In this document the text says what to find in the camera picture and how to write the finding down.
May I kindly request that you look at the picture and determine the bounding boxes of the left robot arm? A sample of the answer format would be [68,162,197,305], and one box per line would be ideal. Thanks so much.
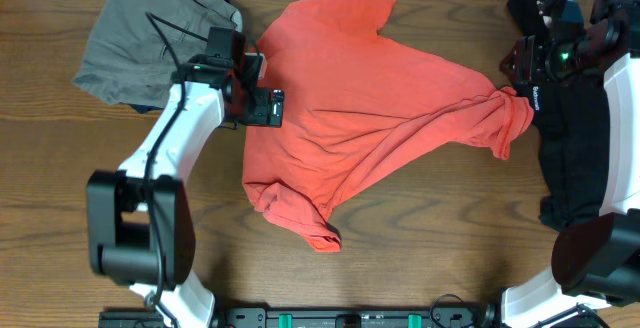
[86,27,284,327]

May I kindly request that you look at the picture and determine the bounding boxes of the grey-brown folded shorts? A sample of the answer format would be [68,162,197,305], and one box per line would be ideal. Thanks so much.
[72,0,241,109]

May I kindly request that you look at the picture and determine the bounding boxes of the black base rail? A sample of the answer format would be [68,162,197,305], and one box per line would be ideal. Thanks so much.
[97,295,506,328]

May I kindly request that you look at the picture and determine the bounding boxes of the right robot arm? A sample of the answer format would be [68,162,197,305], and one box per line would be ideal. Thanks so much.
[486,0,639,327]

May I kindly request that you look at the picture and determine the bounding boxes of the dark navy folded garment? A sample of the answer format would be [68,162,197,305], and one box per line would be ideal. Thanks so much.
[130,0,242,114]

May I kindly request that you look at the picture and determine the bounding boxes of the red soccer t-shirt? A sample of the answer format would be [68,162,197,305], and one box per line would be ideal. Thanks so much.
[242,0,534,253]

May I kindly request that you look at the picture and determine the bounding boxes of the black t-shirt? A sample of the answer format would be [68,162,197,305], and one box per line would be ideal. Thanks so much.
[507,0,627,232]

